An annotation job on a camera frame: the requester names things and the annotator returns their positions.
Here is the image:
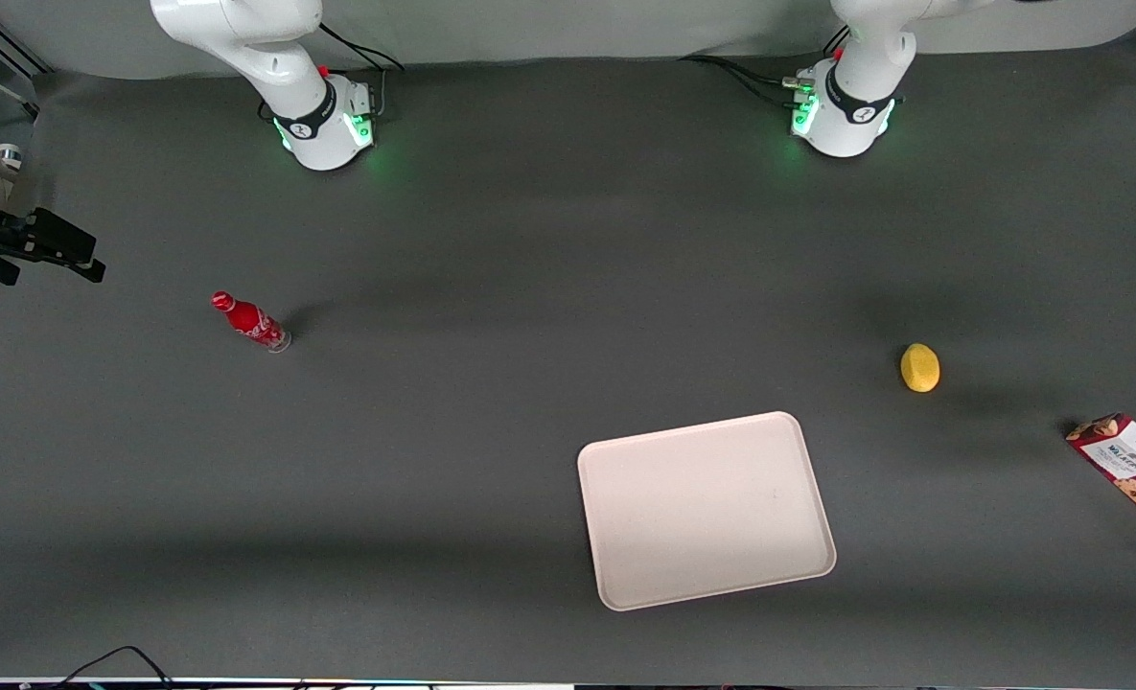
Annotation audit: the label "pale pink rectangular tray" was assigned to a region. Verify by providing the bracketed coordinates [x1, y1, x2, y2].
[577, 411, 838, 612]

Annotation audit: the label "yellow lemon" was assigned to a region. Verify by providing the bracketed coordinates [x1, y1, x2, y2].
[900, 343, 941, 394]

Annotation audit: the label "red cola bottle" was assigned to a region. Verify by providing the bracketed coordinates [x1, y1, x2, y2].
[210, 290, 292, 354]

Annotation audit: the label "black tripod leg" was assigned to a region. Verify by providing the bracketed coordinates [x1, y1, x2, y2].
[0, 17, 54, 120]

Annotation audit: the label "black left arm base cables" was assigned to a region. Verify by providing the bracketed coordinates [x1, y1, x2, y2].
[677, 54, 810, 108]

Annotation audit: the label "black arm base cables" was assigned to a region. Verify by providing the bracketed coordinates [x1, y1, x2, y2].
[677, 54, 810, 108]
[316, 23, 406, 118]

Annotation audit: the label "black right arm base cables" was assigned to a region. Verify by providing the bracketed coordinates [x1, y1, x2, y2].
[316, 23, 406, 118]

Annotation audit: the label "black cable at table edge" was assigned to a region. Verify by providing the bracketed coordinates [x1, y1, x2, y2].
[54, 645, 177, 690]

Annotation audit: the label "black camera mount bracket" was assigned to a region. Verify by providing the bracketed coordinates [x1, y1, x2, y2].
[0, 188, 107, 288]

